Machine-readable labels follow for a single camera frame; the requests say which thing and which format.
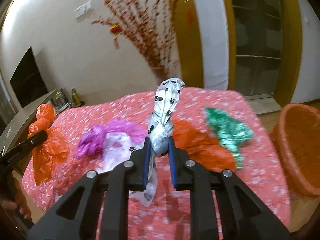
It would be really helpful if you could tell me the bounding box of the green foil wrapper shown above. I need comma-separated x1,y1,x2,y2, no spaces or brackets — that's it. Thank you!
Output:
205,107,254,170

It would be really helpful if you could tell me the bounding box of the white bag with black dots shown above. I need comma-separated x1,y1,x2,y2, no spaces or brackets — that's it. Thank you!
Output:
131,77,185,207

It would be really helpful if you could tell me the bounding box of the black television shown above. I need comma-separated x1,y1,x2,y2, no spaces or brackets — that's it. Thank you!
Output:
10,47,49,108

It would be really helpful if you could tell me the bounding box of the clutter on cabinet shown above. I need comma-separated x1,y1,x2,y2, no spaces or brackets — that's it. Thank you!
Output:
50,88,86,115

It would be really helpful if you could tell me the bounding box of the wooden tv cabinet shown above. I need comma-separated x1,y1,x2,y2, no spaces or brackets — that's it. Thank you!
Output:
0,89,57,156

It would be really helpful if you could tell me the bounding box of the orange plastic bag knotted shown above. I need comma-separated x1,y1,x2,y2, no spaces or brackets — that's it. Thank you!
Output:
173,120,236,172

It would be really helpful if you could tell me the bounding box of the orange woven trash basket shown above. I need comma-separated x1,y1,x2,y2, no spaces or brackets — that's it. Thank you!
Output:
270,103,319,197

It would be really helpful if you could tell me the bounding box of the glass vase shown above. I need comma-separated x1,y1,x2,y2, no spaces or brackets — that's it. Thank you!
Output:
152,61,182,85

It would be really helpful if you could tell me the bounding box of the white wall switch panel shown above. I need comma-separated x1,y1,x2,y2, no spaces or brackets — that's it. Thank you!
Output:
74,1,93,19

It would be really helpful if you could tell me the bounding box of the pink floral tablecloth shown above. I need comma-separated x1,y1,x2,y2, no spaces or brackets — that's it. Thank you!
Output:
22,87,290,239

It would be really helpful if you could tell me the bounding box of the purple plastic bag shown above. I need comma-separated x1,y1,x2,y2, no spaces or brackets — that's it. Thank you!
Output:
75,119,147,159

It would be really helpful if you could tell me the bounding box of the person's left hand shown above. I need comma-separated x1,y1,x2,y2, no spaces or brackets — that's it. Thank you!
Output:
1,177,32,220

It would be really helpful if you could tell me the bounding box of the clear plastic bag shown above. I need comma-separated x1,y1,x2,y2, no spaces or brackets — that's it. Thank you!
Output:
96,132,146,173

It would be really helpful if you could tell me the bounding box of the wooden framed glass door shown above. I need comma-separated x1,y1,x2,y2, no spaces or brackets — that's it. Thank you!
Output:
223,0,303,106

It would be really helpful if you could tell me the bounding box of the small orange plastic bag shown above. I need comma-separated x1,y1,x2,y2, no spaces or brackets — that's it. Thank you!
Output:
28,103,70,186

